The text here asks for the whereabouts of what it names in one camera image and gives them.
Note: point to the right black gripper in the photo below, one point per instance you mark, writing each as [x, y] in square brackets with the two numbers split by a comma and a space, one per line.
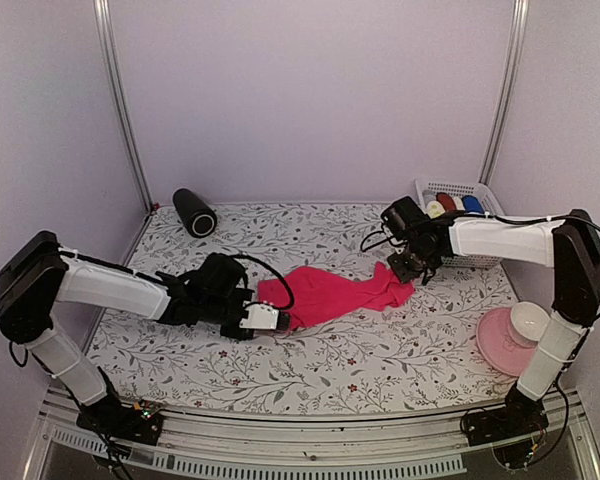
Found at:
[402, 273]

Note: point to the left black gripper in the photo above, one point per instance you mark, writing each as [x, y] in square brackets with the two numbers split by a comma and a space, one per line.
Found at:
[241, 335]

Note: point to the pink towel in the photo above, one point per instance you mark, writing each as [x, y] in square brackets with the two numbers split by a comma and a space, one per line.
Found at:
[321, 296]

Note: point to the green yellow patterned towel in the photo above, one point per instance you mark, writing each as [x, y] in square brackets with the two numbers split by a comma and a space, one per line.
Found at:
[434, 209]

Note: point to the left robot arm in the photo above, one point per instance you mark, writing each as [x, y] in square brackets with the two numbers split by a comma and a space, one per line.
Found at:
[45, 279]

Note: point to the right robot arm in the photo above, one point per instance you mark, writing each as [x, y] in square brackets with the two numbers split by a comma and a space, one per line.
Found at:
[559, 262]

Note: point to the red item in basket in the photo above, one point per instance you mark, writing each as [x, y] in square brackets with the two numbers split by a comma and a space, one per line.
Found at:
[446, 201]

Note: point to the white item in basket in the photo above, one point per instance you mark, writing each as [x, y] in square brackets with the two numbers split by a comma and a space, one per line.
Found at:
[459, 204]

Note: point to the blue item in basket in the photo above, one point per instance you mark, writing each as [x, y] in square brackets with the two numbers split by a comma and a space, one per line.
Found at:
[471, 204]

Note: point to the white plastic basket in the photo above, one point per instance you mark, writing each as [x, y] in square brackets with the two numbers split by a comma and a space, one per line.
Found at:
[426, 190]

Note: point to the black cylindrical bottle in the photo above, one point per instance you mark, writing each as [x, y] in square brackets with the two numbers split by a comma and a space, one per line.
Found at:
[198, 218]

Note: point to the pink plate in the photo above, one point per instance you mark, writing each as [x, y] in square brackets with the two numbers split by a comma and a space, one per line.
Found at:
[497, 346]

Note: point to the floral tablecloth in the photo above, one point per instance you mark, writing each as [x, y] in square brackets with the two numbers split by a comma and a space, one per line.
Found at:
[420, 356]

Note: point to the white bowl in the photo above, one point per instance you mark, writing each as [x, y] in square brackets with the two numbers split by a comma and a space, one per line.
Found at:
[527, 323]

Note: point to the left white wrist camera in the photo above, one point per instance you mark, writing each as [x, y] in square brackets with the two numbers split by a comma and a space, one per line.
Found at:
[262, 316]

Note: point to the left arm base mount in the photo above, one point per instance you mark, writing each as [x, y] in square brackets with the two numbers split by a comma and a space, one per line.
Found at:
[111, 418]

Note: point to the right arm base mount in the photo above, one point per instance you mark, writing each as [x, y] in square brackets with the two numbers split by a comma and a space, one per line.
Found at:
[483, 426]

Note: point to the front aluminium rail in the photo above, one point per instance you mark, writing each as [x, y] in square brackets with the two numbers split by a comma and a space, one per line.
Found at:
[206, 444]

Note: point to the right aluminium frame post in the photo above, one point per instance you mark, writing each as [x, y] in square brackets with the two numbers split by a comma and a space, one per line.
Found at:
[513, 58]

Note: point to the aluminium frame post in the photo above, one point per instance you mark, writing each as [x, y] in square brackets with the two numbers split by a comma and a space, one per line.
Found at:
[513, 58]
[106, 37]

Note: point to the left aluminium frame post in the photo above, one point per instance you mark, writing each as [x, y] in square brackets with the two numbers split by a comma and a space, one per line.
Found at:
[106, 37]

